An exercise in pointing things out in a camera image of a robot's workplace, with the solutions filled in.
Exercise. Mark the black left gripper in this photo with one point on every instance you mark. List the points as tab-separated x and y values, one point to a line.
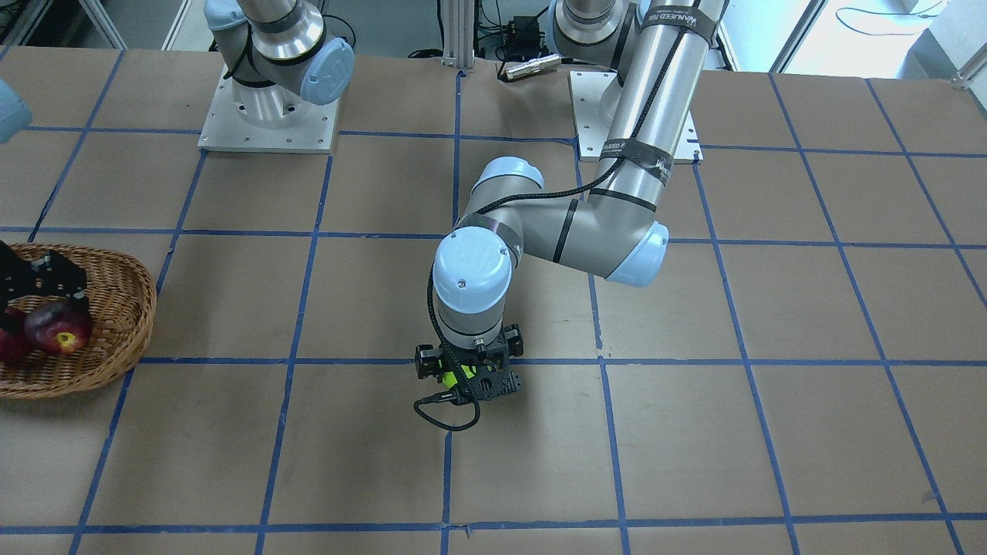
426	362

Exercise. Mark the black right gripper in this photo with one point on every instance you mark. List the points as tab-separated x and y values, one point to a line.
40	274

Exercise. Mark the green apple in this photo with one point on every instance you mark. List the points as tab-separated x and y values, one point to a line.
446	376

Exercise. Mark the dark red apple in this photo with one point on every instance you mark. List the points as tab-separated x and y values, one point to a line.
59	327

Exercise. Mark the red yellow apple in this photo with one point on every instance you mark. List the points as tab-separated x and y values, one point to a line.
15	345

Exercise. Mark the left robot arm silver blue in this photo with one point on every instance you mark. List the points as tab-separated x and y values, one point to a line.
606	227

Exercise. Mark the oval wicker basket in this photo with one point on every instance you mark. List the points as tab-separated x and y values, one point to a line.
122	303

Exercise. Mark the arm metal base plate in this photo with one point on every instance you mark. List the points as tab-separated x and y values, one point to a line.
594	99
242	119

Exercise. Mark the aluminium frame post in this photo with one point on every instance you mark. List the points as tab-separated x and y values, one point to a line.
458	34

